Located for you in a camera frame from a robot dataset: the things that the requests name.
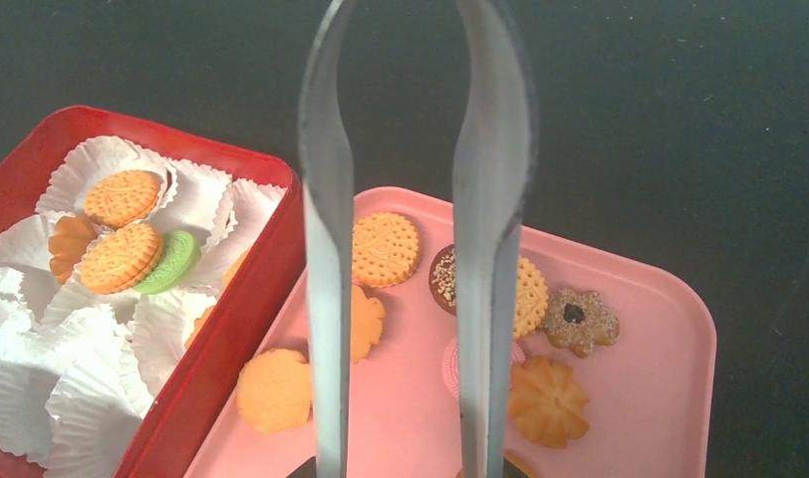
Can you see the green sandwich cookie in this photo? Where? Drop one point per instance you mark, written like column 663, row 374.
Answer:
column 180, row 254

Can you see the orange round sandwich cookie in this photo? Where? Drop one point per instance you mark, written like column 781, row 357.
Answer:
column 122, row 198

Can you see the red cookie tin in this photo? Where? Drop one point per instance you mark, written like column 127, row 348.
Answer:
column 194, row 395

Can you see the chocolate nut cookie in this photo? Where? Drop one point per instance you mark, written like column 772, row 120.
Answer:
column 441, row 279

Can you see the orange flower cookie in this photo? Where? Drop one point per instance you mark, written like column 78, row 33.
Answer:
column 367, row 323

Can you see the pink round cookie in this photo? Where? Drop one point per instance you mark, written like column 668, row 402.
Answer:
column 449, row 364

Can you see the brown flower jam cookie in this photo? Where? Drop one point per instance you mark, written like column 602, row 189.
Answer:
column 578, row 321

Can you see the orange scalloped cookie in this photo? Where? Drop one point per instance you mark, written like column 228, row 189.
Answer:
column 274, row 391

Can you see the orange swirl cookie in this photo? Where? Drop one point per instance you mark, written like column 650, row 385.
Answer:
column 546, row 403

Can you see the white paper cookie liners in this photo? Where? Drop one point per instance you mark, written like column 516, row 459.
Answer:
column 78, row 370

